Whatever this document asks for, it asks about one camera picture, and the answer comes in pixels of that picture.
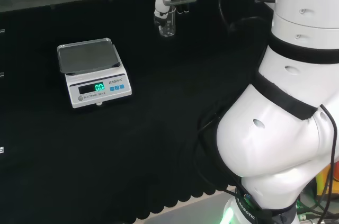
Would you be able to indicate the white electronic balance steel pan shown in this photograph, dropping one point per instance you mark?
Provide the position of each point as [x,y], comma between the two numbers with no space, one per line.
[90,75]

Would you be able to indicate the yellow stop button box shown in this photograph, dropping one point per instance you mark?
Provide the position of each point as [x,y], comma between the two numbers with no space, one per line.
[321,181]

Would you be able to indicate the small clear glass beaker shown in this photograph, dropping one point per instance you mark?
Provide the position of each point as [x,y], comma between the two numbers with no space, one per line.
[169,26]

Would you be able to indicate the black bench cloth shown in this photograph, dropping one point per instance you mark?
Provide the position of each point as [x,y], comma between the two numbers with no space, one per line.
[148,128]

